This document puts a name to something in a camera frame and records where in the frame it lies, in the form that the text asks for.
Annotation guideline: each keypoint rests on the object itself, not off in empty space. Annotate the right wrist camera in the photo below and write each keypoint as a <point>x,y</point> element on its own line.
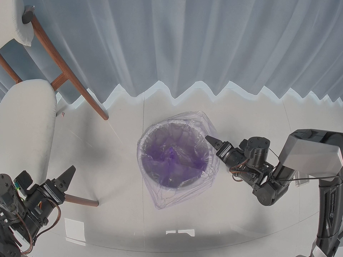
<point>244,146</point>

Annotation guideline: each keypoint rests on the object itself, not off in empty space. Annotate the purple plastic bag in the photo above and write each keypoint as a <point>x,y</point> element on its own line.
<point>174,159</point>

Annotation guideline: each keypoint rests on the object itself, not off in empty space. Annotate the wooden chair with white cushions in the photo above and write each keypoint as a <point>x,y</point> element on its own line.
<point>26,116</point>

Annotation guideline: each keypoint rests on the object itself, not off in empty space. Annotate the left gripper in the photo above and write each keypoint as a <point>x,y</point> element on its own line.
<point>43,205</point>

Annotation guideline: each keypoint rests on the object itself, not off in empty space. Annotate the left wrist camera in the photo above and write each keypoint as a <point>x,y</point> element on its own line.
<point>24,179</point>

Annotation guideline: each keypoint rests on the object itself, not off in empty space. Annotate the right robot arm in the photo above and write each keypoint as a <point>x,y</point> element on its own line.
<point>308,151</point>

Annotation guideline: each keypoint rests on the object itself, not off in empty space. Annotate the pale blue curtain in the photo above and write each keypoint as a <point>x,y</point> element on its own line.
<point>187,36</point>

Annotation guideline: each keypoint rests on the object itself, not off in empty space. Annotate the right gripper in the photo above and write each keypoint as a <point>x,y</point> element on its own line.
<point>233,157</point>

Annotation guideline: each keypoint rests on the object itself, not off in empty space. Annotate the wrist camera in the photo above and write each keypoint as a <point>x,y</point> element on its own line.
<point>244,146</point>
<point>24,179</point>

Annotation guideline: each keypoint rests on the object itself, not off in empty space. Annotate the white trash bin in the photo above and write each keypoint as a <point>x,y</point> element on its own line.
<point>185,185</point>

